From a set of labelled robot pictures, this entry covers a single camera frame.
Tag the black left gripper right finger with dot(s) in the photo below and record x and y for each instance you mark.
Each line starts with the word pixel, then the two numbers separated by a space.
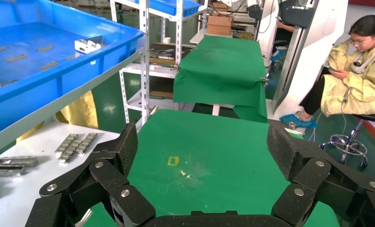
pixel 312 175

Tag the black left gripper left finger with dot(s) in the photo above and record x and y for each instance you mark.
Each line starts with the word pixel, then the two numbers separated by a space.
pixel 109 175

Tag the silver binder clip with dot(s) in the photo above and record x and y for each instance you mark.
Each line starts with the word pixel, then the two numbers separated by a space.
pixel 84 218
pixel 291 126
pixel 264 81
pixel 153 110

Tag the yellow plastic sheet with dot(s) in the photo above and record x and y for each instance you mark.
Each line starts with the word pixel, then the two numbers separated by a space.
pixel 80 109

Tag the person in yellow coat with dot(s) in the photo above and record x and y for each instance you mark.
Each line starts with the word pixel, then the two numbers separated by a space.
pixel 356 94

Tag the grey metal channel part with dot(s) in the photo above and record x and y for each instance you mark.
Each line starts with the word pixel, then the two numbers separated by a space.
pixel 15 161
pixel 4 171

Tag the green table cloth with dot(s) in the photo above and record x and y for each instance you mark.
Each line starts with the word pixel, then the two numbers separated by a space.
pixel 206 175
pixel 221 72

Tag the dark smartphone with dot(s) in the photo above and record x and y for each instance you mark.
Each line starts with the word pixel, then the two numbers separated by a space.
pixel 329 68

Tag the large blue plastic bin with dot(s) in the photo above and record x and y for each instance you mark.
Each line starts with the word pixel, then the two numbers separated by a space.
pixel 33 91

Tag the white connector block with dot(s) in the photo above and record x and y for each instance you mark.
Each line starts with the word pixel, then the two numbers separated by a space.
pixel 85 46

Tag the seated person in dark clothes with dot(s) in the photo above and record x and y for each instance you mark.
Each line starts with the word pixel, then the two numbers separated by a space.
pixel 282 37

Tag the small white cup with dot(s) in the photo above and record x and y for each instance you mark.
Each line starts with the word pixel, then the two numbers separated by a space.
pixel 166 40

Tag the white slotted-angle storage rack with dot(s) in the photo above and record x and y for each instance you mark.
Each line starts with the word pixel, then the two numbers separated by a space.
pixel 178 37

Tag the brown cardboard box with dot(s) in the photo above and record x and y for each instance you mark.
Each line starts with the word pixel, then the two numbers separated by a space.
pixel 220 7
pixel 218 25

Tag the silver notched metal rail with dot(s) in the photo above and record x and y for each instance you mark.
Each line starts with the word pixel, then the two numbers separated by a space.
pixel 66 144
pixel 87 142
pixel 68 155

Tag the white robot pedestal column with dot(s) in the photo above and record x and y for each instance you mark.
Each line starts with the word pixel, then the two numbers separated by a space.
pixel 319 56

